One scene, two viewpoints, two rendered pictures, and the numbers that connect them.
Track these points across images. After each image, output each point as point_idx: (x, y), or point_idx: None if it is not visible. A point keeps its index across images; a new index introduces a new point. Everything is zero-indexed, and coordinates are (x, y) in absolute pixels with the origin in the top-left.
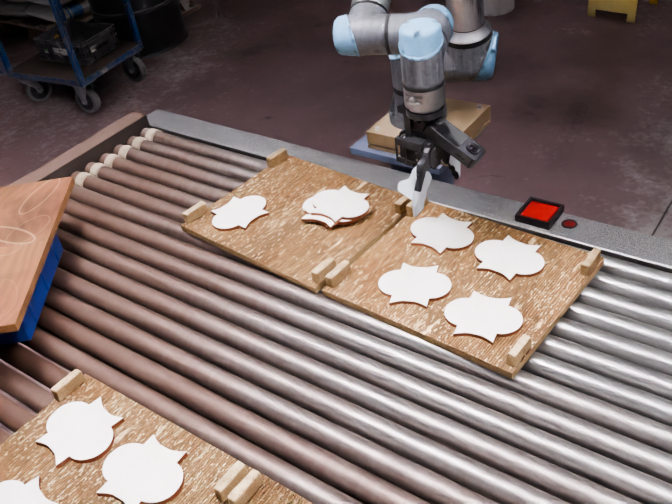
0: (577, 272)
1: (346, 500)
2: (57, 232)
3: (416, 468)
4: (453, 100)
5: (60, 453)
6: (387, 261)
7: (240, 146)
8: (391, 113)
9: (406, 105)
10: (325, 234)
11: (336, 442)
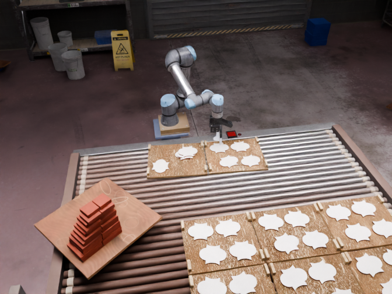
0: (255, 143)
1: (268, 207)
2: None
3: (272, 194)
4: None
5: (204, 237)
6: (215, 160)
7: (126, 149)
8: (164, 122)
9: (215, 117)
10: (191, 160)
11: (252, 199)
